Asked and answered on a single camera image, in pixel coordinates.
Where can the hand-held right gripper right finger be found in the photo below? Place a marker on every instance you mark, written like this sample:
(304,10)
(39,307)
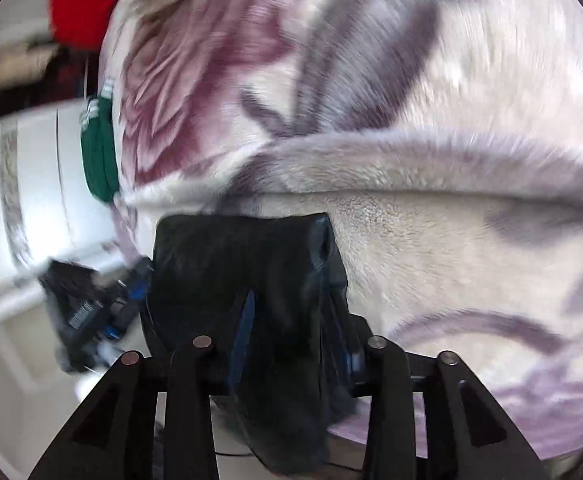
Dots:
(389,385)

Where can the green garment with white stripes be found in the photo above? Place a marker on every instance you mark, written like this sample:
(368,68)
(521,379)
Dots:
(98,155)

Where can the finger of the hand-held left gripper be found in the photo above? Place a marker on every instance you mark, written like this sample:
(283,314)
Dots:
(139,285)

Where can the red quilt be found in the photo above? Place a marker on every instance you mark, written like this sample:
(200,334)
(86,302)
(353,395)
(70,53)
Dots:
(88,0)

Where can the black leather jacket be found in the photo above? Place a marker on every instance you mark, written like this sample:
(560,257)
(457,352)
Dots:
(271,310)

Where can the white wardrobe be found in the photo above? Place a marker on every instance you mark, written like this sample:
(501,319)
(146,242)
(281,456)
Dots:
(26,210)

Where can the beige hanging coat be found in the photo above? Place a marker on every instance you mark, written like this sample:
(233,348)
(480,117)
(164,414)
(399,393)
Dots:
(6,67)

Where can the floral fleece blanket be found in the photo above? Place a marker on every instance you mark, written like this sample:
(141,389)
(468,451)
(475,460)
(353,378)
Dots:
(396,135)

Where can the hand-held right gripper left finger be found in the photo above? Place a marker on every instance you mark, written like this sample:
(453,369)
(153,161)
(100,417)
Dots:
(245,335)

